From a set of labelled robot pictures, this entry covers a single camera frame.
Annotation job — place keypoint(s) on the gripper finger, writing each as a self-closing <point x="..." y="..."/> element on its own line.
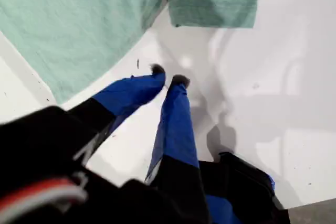
<point x="177" y="134"/>
<point x="126" y="95"/>

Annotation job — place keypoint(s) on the pale green T-shirt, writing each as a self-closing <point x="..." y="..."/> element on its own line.
<point x="65" y="24"/>

